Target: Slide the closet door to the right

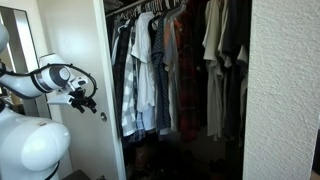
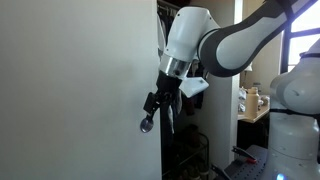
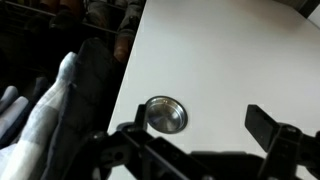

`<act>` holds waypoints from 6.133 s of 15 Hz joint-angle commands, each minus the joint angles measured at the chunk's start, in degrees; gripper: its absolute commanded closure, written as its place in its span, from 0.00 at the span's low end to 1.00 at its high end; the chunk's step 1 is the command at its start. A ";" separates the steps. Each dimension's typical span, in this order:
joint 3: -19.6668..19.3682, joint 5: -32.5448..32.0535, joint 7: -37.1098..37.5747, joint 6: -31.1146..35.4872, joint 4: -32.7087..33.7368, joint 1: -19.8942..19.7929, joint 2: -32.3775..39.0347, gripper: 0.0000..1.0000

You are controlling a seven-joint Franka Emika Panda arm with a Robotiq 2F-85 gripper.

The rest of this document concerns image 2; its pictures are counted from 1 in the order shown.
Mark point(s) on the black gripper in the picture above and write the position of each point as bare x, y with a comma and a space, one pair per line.
168, 85

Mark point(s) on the white table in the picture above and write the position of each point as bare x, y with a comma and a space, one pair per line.
76, 90

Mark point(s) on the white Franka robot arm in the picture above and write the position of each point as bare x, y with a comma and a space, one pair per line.
233, 50

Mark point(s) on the white shirt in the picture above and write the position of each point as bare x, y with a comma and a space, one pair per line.
161, 36

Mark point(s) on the dark metal shoe rack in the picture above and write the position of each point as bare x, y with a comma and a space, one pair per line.
196, 156

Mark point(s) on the tan bottle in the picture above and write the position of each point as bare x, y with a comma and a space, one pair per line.
252, 103

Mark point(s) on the red black clamp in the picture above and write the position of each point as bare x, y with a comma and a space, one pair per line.
245, 155

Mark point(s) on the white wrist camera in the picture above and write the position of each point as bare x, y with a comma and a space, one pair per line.
193, 86

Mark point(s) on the grey perforated base plate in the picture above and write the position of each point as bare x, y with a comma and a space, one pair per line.
246, 170

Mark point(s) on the black window frame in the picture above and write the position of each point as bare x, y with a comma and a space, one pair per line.
285, 43

